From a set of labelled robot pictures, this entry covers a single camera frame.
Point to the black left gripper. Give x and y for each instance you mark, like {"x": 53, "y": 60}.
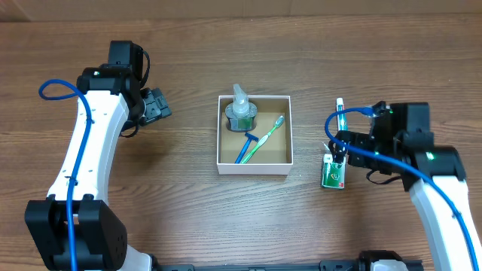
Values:
{"x": 157, "y": 107}

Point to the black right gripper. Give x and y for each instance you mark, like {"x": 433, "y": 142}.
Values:
{"x": 352, "y": 149}

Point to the green soap packet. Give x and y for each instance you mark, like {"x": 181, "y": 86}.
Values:
{"x": 333, "y": 173}

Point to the blue toothpaste tube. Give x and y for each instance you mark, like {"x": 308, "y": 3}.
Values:
{"x": 342, "y": 120}

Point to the green toothbrush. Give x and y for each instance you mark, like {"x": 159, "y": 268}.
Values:
{"x": 279, "y": 122}

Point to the clear soap pump bottle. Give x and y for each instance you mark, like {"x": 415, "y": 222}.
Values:
{"x": 240, "y": 112}

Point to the blue disposable razor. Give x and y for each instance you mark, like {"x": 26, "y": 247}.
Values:
{"x": 250, "y": 138}

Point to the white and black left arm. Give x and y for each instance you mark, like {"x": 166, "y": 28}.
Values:
{"x": 73, "y": 227}

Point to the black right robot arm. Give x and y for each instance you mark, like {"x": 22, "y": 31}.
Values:
{"x": 401, "y": 145}

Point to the white cardboard box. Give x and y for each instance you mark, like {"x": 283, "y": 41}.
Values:
{"x": 275, "y": 157}

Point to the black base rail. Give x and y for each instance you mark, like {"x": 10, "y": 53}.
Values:
{"x": 324, "y": 265}

